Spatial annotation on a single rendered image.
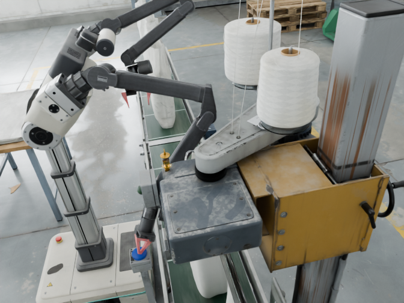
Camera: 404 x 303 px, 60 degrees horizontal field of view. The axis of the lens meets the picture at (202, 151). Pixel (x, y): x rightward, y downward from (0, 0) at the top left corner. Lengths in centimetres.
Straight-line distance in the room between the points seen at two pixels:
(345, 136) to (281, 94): 26
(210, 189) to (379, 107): 48
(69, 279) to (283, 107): 176
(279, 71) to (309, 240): 55
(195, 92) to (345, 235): 66
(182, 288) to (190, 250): 103
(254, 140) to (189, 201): 26
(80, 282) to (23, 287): 58
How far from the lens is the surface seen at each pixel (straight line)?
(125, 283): 214
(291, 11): 660
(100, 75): 121
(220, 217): 88
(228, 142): 99
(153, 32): 176
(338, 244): 119
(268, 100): 82
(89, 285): 220
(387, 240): 278
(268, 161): 106
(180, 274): 196
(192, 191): 95
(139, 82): 121
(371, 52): 90
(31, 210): 324
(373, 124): 102
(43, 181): 277
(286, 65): 78
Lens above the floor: 197
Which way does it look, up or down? 36 degrees down
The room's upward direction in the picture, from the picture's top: 5 degrees counter-clockwise
